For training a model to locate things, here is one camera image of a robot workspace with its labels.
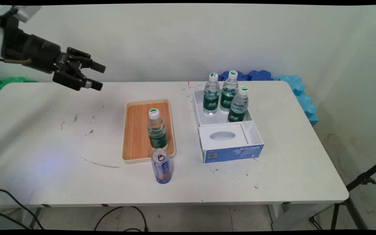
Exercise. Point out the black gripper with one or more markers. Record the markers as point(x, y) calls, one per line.
point(38, 52)

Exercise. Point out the green label water bottle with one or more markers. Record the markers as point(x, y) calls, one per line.
point(238, 109)
point(157, 133)
point(229, 93)
point(211, 98)

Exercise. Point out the green foam mat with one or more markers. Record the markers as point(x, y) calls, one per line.
point(2, 83)

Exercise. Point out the wooden tray with cream rim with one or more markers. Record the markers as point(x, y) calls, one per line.
point(137, 130)

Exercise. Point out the blue drink can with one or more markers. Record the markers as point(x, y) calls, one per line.
point(162, 168)

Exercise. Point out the grey metal table leg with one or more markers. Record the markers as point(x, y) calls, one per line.
point(37, 215)

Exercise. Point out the white box with blue side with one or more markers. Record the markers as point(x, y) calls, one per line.
point(230, 143)

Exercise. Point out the light blue foam mat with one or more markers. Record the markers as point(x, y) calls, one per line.
point(304, 98)

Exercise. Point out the black tripod stand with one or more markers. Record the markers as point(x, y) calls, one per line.
point(354, 186)

